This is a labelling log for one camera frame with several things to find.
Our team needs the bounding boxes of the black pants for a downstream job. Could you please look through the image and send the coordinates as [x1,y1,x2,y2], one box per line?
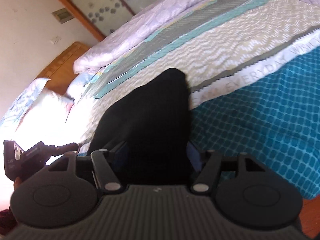
[87,68,195,185]

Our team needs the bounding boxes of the person's left hand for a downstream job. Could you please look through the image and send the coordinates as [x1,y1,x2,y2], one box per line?
[14,177,23,190]

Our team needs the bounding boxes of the floral pastel pillow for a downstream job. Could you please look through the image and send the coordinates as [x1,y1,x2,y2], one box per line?
[1,77,74,148]

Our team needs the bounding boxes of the light blue pillow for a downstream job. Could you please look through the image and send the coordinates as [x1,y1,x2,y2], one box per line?
[66,73,95,100]

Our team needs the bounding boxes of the wooden bed headboard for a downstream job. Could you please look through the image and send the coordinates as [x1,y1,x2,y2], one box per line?
[35,41,90,95]

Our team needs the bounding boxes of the patterned teal bed sheet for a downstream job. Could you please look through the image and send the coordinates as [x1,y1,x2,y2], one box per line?
[57,0,319,198]

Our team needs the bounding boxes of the lilac rolled duvet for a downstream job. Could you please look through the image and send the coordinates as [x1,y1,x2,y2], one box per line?
[73,0,319,74]

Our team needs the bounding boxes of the white wall socket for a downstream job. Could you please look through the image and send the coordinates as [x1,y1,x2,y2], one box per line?
[50,36,61,45]

